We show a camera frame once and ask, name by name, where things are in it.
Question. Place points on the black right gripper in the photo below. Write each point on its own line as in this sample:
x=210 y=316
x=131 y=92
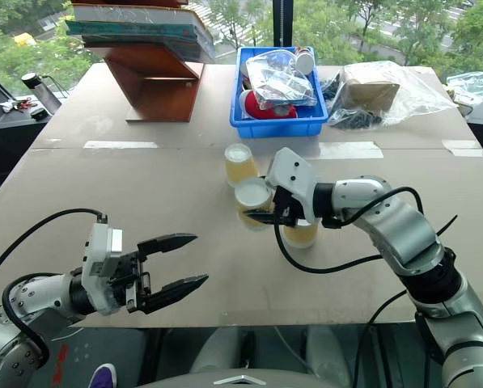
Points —
x=289 y=208

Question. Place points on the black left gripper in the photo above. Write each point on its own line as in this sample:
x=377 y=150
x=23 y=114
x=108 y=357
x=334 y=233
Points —
x=136 y=283

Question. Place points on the yellow paper cup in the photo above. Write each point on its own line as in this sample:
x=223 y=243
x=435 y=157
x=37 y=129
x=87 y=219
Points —
x=241 y=165
x=253 y=198
x=302 y=236

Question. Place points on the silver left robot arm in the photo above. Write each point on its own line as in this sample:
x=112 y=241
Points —
x=35 y=301

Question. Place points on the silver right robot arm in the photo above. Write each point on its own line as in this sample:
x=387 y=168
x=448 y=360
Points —
x=407 y=232

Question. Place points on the stack of books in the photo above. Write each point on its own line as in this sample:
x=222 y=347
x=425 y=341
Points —
x=144 y=28

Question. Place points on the blue plastic bin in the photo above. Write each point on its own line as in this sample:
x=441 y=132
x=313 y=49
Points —
x=277 y=125

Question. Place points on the grey rounded robot leg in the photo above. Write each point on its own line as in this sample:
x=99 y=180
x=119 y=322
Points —
x=326 y=355
x=219 y=349

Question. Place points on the clear tape strip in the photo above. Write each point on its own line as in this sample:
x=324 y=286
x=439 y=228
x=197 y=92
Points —
x=463 y=147
x=350 y=150
x=119 y=144

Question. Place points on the red round object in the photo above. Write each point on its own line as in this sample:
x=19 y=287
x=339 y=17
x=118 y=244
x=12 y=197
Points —
x=251 y=106

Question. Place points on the silver robot torso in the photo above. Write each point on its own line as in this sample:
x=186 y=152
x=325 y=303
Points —
x=229 y=380

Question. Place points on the purple shoe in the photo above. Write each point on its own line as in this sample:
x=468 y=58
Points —
x=104 y=376

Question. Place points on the bag of black parts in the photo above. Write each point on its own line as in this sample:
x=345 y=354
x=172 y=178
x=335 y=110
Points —
x=352 y=118

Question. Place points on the clear bag of items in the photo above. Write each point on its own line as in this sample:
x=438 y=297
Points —
x=279 y=78

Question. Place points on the white round jar lid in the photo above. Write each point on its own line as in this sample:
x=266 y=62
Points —
x=306 y=60

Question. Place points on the brown cardboard box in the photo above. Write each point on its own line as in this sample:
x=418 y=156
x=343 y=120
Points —
x=370 y=91

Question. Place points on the brown wooden shelf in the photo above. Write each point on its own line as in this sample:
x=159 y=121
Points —
x=160 y=81

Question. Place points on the large clear plastic bag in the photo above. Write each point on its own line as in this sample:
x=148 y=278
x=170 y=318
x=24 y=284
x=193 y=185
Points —
x=419 y=97

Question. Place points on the small black box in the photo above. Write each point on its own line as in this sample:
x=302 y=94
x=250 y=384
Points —
x=39 y=113

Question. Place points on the black thermos bottle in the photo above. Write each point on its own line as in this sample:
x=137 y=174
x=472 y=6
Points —
x=43 y=91

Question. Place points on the bunch of keys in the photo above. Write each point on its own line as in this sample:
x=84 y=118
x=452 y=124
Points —
x=16 y=104

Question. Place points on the crumpled clear plastic bag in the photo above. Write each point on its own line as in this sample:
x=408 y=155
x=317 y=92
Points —
x=473 y=83

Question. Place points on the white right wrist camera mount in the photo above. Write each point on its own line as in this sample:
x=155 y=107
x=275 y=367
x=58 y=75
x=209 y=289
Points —
x=291 y=169

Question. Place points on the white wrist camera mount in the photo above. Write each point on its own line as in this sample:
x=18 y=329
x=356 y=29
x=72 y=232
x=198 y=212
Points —
x=291 y=169
x=99 y=275

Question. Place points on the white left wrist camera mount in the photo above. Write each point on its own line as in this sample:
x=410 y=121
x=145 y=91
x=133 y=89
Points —
x=99 y=275

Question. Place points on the black window frame post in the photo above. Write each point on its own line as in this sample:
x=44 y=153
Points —
x=285 y=22

